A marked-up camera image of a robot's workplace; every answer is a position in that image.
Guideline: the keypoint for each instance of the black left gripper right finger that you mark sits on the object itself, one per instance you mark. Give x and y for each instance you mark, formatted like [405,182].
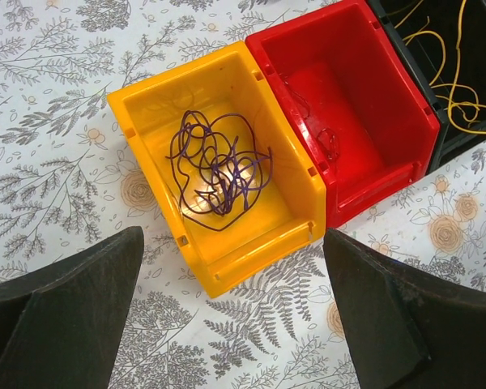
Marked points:
[405,328]

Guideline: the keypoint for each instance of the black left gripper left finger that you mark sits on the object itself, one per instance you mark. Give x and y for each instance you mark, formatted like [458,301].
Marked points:
[61,325]

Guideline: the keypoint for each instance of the floral patterned table mat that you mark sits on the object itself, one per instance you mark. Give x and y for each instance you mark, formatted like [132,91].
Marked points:
[68,179]

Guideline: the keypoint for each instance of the red plastic bin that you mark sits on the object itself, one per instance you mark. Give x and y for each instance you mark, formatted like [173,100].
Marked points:
[342,87]

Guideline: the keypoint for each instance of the yellow plastic bin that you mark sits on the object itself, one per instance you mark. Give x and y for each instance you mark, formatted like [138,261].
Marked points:
[234,183]

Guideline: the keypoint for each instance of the black plastic bin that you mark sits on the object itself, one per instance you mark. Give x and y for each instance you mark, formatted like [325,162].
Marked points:
[442,44]

